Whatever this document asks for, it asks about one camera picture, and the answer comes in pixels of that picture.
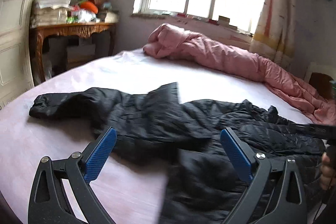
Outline right hand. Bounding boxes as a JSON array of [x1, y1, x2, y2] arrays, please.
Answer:
[[319, 152, 335, 190]]

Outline stack of papers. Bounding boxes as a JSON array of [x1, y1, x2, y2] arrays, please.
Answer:
[[30, 0, 71, 28]]

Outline carved wooden side table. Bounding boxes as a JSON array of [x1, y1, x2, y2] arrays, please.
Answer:
[[28, 22, 117, 85]]

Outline black quilted down jacket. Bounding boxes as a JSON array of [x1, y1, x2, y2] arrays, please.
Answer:
[[30, 83, 325, 223]]

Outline tree pattern curtain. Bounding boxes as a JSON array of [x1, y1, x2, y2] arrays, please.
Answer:
[[249, 0, 296, 69]]

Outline books on windowsill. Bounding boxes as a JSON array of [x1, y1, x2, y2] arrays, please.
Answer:
[[208, 16, 238, 31]]

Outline white wardrobe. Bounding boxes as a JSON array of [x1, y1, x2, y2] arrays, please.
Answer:
[[0, 0, 34, 109]]

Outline pink rumpled duvet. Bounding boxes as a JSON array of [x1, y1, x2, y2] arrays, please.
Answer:
[[143, 23, 335, 126]]

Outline orange plush toy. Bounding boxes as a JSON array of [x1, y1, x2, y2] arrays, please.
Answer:
[[79, 1, 98, 14]]

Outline wooden bed headboard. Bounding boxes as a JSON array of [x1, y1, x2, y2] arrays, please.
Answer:
[[304, 62, 335, 100]]

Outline small stack of books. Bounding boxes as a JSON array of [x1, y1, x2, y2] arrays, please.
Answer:
[[97, 10, 119, 23]]

